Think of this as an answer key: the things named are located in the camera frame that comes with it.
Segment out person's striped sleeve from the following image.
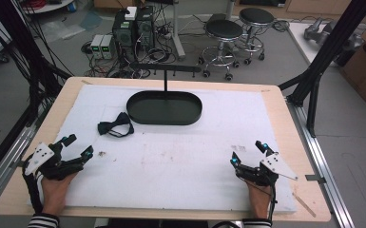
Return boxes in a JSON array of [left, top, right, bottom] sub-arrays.
[[28, 212, 60, 228], [241, 218, 273, 228]]

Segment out white box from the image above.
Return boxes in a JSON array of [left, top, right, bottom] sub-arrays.
[[124, 6, 138, 22]]

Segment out black round stool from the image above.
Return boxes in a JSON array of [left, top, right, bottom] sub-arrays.
[[234, 7, 277, 66], [198, 19, 245, 82]]

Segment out black computer tower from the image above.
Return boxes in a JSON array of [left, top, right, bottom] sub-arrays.
[[135, 5, 156, 55], [111, 10, 138, 62]]

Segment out bundle of floor cables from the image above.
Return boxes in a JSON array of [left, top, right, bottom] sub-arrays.
[[80, 6, 210, 80]]

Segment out black bow tie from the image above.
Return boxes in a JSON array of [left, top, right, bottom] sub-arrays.
[[97, 111, 135, 139]]

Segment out aluminium frame rail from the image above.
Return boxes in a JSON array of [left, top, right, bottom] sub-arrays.
[[286, 98, 357, 228], [0, 104, 50, 214]]

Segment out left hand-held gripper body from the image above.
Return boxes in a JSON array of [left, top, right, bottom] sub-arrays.
[[22, 142, 81, 181]]

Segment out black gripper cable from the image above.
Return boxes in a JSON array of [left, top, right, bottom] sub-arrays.
[[241, 177, 279, 222]]

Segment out white foam mat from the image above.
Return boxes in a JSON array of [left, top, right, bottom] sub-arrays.
[[27, 84, 299, 214]]

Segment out black hanger stand with tray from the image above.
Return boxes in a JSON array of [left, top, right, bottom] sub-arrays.
[[125, 61, 203, 126]]

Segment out grey power supply unit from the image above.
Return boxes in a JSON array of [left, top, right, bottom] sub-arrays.
[[100, 34, 116, 61], [89, 33, 105, 60]]

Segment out person's left striped sleeve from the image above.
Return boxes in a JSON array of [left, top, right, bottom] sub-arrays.
[[28, 212, 60, 228]]

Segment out person's left hand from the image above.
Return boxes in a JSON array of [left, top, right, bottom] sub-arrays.
[[36, 171, 79, 218]]

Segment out wooden stick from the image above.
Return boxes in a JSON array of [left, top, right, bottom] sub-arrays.
[[292, 192, 318, 219]]

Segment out black metal frame strut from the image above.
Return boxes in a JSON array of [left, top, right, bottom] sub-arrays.
[[278, 0, 366, 139], [0, 0, 72, 127]]

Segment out person's right striped sleeve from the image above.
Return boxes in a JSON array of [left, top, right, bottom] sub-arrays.
[[241, 218, 273, 228]]

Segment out grey table leg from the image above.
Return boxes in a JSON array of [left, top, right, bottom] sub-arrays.
[[170, 0, 186, 62]]

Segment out black wrist strap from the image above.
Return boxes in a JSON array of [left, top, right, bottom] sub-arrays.
[[22, 154, 46, 215]]

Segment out grey robot part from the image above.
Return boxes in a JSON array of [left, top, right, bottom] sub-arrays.
[[303, 17, 365, 53]]

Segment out person's right hand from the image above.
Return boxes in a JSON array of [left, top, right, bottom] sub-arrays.
[[245, 181, 277, 220]]

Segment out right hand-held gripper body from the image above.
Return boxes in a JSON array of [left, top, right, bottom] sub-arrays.
[[235, 153, 299, 187]]

